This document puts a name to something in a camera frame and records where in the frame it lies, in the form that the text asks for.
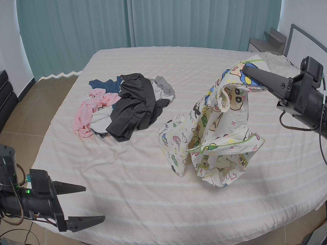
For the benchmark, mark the grey bedside table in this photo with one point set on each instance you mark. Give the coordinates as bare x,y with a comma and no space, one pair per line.
263,45

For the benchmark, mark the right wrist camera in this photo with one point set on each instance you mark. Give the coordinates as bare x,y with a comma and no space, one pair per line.
313,70

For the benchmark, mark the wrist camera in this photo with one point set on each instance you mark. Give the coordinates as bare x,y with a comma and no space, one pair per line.
39,182
313,70

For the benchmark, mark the pile of clothes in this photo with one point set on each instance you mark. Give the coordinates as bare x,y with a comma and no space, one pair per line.
132,103

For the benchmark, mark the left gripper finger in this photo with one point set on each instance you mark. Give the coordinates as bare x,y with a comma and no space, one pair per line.
63,187
76,223

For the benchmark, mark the black low cabinet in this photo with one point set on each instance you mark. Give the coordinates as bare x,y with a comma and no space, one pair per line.
6,96

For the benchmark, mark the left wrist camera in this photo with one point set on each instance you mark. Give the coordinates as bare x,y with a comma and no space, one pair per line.
39,182

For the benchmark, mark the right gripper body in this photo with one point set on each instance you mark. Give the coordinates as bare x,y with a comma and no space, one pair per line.
301,101

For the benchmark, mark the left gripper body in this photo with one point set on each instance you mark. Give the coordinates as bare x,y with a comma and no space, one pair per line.
38,205

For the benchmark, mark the blue-green curtain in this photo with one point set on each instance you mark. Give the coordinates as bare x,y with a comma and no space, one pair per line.
76,27
204,14

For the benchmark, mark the white printed pyjama top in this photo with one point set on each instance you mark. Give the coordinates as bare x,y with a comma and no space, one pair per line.
230,126

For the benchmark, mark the bed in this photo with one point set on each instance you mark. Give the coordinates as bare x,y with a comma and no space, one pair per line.
127,167

